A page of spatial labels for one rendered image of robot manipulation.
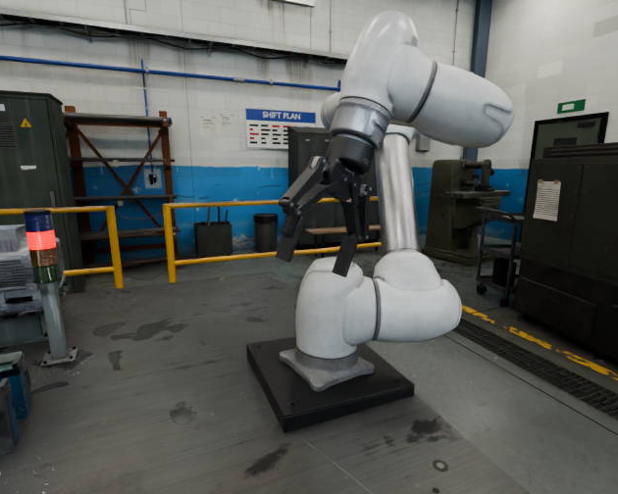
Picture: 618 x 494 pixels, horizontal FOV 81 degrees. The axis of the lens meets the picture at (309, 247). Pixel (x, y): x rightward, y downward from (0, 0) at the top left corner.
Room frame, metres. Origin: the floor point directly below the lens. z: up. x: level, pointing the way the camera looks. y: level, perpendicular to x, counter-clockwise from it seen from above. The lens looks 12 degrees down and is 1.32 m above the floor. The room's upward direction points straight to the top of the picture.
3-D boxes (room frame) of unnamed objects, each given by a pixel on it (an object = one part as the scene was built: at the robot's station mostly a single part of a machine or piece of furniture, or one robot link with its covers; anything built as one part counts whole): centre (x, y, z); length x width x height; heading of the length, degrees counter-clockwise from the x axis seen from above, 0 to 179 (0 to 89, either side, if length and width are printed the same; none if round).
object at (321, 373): (0.85, -0.03, 0.86); 0.22 x 0.18 x 0.06; 33
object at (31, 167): (3.38, 2.65, 0.98); 0.72 x 0.49 x 1.96; 113
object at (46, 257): (0.93, 0.70, 1.10); 0.06 x 0.06 x 0.04
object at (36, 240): (0.93, 0.70, 1.14); 0.06 x 0.06 x 0.04
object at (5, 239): (1.10, 0.97, 1.11); 0.12 x 0.11 x 0.07; 112
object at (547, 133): (5.93, -4.07, 1.18); 1.09 x 0.10 x 2.35; 23
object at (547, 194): (2.86, -1.88, 1.08); 0.22 x 0.02 x 0.31; 13
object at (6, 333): (1.08, 0.92, 0.86); 0.27 x 0.24 x 0.12; 26
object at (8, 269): (1.12, 0.93, 1.01); 0.20 x 0.19 x 0.19; 112
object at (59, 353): (0.93, 0.70, 1.01); 0.08 x 0.08 x 0.42; 26
